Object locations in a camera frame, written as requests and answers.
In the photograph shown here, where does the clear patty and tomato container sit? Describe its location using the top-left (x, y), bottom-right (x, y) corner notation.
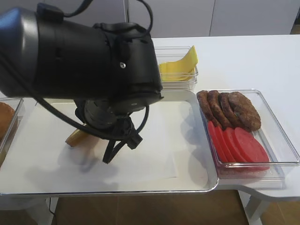
top-left (201, 89), bottom-right (300, 189)

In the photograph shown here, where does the tan bun bottom half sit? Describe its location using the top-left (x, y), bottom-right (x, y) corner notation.
top-left (65, 129), bottom-right (108, 149)

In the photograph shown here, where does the red tomato slice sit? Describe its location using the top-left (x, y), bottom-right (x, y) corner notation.
top-left (223, 127), bottom-right (247, 163)
top-left (233, 127), bottom-right (270, 163)
top-left (208, 121), bottom-right (228, 163)
top-left (214, 127), bottom-right (236, 163)

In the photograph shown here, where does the clear lettuce and cheese container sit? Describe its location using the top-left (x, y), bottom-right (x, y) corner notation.
top-left (155, 46), bottom-right (198, 91)

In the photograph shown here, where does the black power cable under table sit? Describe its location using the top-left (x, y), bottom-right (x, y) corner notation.
top-left (48, 197), bottom-right (57, 220)

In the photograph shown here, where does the leftmost brown meat patty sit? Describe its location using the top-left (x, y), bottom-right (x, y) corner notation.
top-left (196, 90), bottom-right (221, 127)

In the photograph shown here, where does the front red tomato slice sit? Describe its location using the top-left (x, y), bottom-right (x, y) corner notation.
top-left (233, 127), bottom-right (270, 163)

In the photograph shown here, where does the brown meat patty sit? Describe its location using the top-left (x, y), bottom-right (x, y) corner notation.
top-left (207, 90), bottom-right (233, 130)
top-left (218, 92), bottom-right (250, 131)
top-left (196, 90), bottom-right (221, 127)
top-left (228, 91), bottom-right (261, 131)

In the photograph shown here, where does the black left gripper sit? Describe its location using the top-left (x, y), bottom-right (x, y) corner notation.
top-left (74, 99), bottom-right (143, 164)

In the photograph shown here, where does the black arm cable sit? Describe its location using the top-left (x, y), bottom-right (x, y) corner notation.
top-left (0, 0), bottom-right (154, 141)

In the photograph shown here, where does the brown burger bun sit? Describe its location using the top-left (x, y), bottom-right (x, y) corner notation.
top-left (0, 102), bottom-right (15, 141)

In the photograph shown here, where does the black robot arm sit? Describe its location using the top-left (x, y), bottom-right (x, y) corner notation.
top-left (0, 0), bottom-right (162, 163)

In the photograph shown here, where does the yellow cheese slices stack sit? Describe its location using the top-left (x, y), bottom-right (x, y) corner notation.
top-left (159, 45), bottom-right (198, 82)

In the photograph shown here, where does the white table leg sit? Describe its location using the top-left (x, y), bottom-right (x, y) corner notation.
top-left (238, 191), bottom-right (270, 225)

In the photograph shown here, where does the front brown meat patty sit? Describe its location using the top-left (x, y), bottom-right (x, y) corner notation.
top-left (228, 91), bottom-right (261, 131)

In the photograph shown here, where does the clear bun container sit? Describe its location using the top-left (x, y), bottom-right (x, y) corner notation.
top-left (0, 97), bottom-right (25, 166)

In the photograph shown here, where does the leftmost red tomato slice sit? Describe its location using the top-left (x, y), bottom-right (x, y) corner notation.
top-left (208, 121), bottom-right (228, 163)

